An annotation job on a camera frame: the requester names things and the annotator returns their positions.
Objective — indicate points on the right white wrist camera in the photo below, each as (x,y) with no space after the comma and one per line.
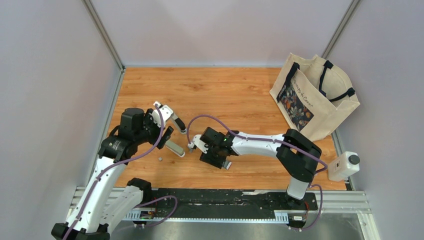
(196,143)

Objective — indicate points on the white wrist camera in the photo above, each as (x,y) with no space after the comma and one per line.
(161,114)
(196,143)

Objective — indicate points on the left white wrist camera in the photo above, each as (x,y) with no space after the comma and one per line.
(161,114)

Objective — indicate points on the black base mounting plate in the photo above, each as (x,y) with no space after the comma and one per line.
(226,206)

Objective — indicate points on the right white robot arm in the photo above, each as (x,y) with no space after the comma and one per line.
(298,155)

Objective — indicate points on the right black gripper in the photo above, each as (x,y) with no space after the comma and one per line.
(208,158)

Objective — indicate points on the grey-green stapler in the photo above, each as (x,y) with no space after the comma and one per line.
(175,148)

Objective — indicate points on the cream floral tote bag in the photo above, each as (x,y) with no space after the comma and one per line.
(314,95)

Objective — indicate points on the aluminium frame rail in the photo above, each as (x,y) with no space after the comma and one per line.
(342,205)

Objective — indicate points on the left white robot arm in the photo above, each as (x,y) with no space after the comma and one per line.
(102,179)

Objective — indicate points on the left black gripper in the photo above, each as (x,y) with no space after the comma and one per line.
(148,119)

